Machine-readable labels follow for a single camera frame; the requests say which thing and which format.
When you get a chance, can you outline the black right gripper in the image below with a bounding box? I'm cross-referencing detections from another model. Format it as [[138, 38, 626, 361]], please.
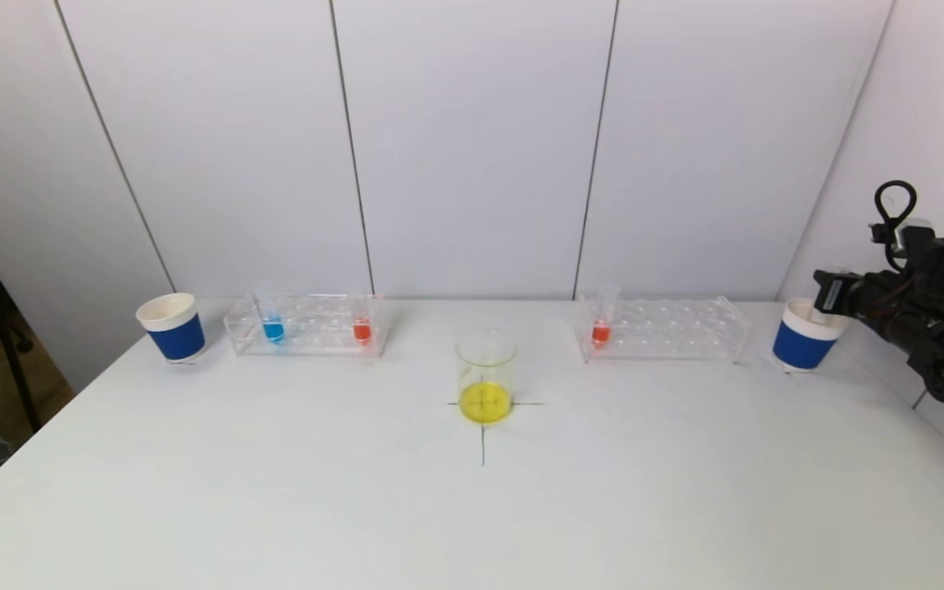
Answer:
[[807, 269, 885, 325]]

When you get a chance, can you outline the test tube with red pigment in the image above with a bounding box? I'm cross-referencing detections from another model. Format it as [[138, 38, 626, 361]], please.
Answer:
[[349, 288, 374, 347], [591, 284, 621, 347]]

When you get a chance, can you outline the clear acrylic test tube rack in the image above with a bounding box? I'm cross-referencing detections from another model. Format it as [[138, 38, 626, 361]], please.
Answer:
[[576, 295, 751, 364], [224, 293, 391, 359]]

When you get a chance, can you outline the clear glass beaker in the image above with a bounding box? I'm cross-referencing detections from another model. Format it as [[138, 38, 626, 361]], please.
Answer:
[[455, 328, 517, 425]]

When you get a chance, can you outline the test tube with blue pigment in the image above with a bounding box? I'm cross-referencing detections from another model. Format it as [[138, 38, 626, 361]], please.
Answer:
[[256, 283, 287, 345]]

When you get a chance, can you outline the blue and white paper cup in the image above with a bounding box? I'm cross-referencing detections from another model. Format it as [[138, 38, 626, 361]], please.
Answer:
[[771, 297, 850, 374], [135, 293, 207, 363]]

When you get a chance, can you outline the black chair base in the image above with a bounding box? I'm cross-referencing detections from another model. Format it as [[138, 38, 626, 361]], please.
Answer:
[[0, 275, 43, 435]]

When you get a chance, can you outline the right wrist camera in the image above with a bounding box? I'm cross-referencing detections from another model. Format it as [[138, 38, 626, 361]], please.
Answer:
[[870, 220, 937, 271]]

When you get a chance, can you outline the black right camera cable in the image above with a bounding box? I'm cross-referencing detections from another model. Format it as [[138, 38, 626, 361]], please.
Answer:
[[874, 180, 919, 247]]

